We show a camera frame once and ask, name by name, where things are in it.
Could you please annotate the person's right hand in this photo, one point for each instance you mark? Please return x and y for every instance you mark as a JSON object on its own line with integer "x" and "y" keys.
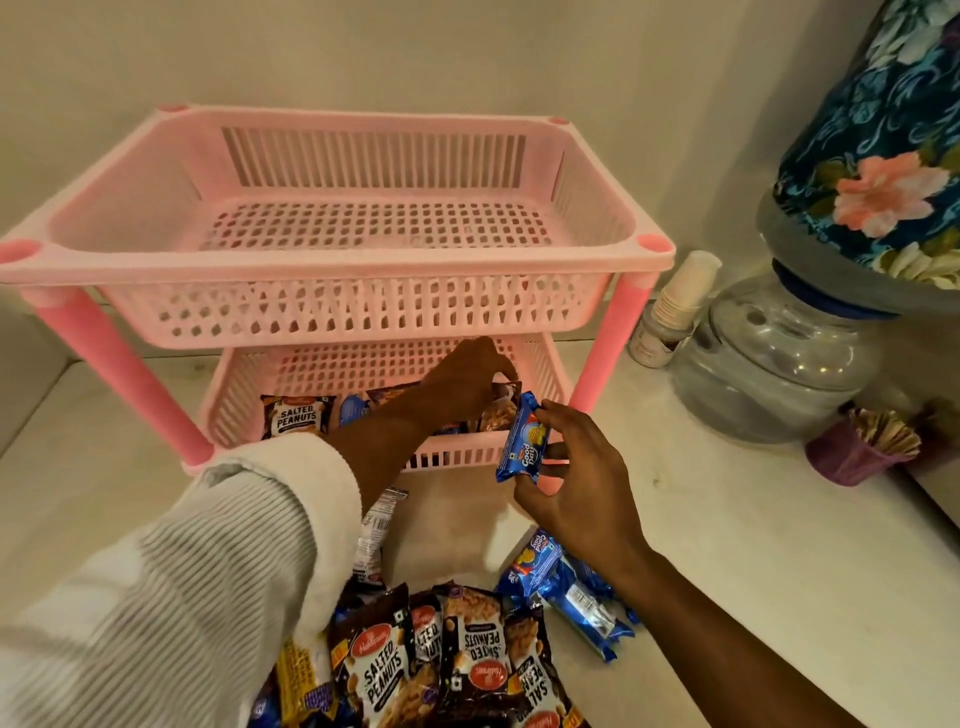
{"x": 592, "y": 502}

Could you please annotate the person's left hand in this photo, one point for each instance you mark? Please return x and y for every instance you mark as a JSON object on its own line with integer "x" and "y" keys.
{"x": 454, "y": 390}

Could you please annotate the person's right middle finger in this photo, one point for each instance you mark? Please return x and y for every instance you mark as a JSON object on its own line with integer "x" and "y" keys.
{"x": 556, "y": 450}

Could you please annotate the person's right thumb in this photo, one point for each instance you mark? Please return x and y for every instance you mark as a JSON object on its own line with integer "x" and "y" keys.
{"x": 534, "y": 496}

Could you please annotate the person's left fingers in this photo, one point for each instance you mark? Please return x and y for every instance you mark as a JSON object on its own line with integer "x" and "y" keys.
{"x": 491, "y": 358}

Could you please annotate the blue biscuit packet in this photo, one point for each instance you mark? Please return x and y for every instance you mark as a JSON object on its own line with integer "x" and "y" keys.
{"x": 523, "y": 439}
{"x": 352, "y": 410}
{"x": 589, "y": 619}
{"x": 531, "y": 562}

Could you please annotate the black peanut snack packet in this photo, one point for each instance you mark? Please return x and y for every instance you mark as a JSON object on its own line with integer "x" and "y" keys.
{"x": 501, "y": 412}
{"x": 297, "y": 417}

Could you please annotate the person's left forearm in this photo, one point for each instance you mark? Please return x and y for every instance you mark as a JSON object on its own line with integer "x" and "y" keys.
{"x": 210, "y": 570}

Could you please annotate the person's right forearm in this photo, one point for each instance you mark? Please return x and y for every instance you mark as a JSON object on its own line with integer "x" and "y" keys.
{"x": 720, "y": 652}

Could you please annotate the pink two-tier plastic rack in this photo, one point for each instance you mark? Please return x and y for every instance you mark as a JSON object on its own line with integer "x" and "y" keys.
{"x": 375, "y": 262}

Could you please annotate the silver-backed snack packet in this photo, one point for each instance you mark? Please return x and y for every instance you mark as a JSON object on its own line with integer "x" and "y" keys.
{"x": 373, "y": 536}

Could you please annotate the pile of black peanut packets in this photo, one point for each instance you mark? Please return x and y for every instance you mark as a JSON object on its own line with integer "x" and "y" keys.
{"x": 457, "y": 660}

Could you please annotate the stack of paper cups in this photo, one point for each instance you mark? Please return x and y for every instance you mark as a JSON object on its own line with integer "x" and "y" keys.
{"x": 679, "y": 307}

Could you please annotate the clear water dispenser base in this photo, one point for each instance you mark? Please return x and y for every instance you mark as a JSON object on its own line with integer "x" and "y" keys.
{"x": 772, "y": 360}

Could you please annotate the purple cup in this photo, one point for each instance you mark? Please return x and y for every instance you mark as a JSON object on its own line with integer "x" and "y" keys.
{"x": 844, "y": 456}

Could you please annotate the yellow snack packet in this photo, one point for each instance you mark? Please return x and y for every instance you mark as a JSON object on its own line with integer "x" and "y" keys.
{"x": 304, "y": 682}

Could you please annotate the bundle of wooden stirrers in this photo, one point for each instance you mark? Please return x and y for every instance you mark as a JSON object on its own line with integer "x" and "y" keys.
{"x": 885, "y": 433}

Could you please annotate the floral covered water bottle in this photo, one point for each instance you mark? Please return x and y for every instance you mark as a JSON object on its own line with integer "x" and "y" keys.
{"x": 877, "y": 165}

